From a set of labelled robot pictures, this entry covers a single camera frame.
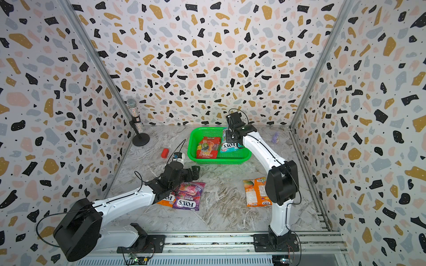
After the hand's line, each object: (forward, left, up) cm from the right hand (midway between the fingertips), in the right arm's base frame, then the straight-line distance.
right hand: (232, 136), depth 91 cm
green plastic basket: (-7, +2, -11) cm, 13 cm away
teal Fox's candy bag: (-4, +3, -4) cm, 7 cm away
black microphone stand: (+11, +62, -16) cm, 65 cm away
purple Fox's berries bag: (-27, +22, -16) cm, 39 cm away
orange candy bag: (-25, -13, -18) cm, 33 cm away
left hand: (-17, +19, -6) cm, 26 cm away
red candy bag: (+2, +15, -13) cm, 19 cm away
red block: (-1, +42, -16) cm, 45 cm away
